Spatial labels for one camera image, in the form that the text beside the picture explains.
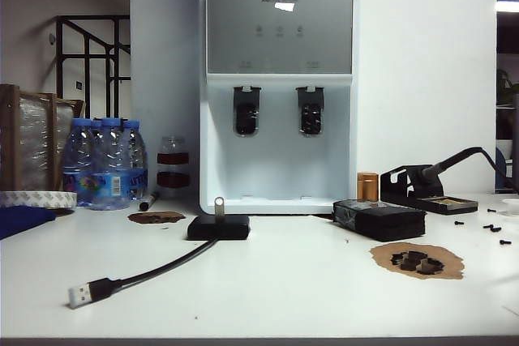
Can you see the silver USB flash drive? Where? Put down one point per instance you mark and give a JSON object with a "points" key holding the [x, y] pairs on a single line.
{"points": [[219, 208]]}

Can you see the black sponge block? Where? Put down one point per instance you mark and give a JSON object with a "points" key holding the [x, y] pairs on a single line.
{"points": [[381, 224]]}

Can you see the black USB hub box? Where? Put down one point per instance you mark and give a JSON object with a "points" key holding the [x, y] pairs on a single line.
{"points": [[235, 230]]}

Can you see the small black sponge piece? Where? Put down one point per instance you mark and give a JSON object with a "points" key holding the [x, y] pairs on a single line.
{"points": [[431, 267], [397, 259], [411, 261]]}

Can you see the yellow cleaning sponge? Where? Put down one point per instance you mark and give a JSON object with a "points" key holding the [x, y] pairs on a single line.
{"points": [[446, 200]]}

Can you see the white water dispenser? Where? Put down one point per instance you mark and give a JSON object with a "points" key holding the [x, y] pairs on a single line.
{"points": [[280, 176]]}

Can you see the black dispenser tap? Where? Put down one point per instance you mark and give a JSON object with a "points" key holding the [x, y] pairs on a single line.
{"points": [[246, 107], [310, 107]]}

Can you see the clear jar with red bands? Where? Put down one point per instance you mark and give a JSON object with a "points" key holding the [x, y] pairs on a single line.
{"points": [[173, 163]]}

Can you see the copper coloured metal cylinder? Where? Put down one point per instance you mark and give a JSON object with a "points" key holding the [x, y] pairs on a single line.
{"points": [[367, 186]]}

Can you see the brown paper scrap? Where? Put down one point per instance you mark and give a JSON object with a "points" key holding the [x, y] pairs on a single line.
{"points": [[162, 216], [450, 267]]}

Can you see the clear water bottle blue cap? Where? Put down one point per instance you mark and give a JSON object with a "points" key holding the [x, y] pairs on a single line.
{"points": [[77, 159], [138, 151], [111, 159], [96, 131]]}

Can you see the black marker pen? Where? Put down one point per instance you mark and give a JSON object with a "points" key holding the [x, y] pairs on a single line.
{"points": [[146, 203]]}

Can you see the black soldering iron stand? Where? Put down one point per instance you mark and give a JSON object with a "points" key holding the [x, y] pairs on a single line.
{"points": [[446, 210]]}

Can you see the black stair railing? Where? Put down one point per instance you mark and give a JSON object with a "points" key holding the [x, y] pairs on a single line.
{"points": [[87, 58]]}

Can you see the white tape roll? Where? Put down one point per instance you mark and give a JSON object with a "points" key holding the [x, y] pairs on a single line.
{"points": [[36, 199]]}

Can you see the dark blue cloth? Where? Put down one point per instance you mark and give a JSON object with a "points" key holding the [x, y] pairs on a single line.
{"points": [[20, 220]]}

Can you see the white ceiling light bar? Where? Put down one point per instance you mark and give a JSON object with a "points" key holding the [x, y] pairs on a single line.
{"points": [[509, 5]]}

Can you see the small wall sign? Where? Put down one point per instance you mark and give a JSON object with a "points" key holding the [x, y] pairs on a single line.
{"points": [[79, 85]]}

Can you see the wooden frame with plastic wrap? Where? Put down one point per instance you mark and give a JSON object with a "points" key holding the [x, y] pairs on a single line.
{"points": [[14, 139]]}

